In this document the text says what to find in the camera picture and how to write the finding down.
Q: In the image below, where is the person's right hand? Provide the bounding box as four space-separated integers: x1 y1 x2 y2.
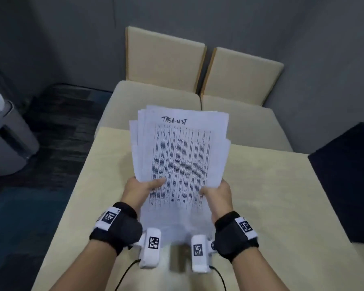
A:
199 178 233 223

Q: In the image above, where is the person's left hand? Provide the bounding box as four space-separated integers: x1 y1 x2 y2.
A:
121 176 167 215

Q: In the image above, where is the sheaf of printed white papers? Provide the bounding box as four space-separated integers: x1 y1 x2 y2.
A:
129 105 232 241

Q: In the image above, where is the person's left forearm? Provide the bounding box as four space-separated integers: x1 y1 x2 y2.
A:
50 239 131 291

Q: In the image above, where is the person's right forearm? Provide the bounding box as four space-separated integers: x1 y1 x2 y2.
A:
231 245 277 291

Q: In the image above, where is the beige cushioned chair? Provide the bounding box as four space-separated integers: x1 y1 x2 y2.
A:
200 47 293 153
94 26 207 138

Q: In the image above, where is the dark blue box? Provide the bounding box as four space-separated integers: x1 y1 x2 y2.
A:
308 122 364 245

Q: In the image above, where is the white and grey appliance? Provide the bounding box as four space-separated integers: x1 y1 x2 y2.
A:
0 84 40 176

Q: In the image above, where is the black wrist strap with marker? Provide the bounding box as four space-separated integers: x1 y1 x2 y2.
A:
89 202 143 256
214 211 259 264

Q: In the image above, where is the white wrist camera with marker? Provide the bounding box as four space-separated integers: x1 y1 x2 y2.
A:
138 228 162 269
190 235 216 273

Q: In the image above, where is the black camera cable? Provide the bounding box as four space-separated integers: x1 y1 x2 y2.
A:
209 265 232 291
114 259 141 291

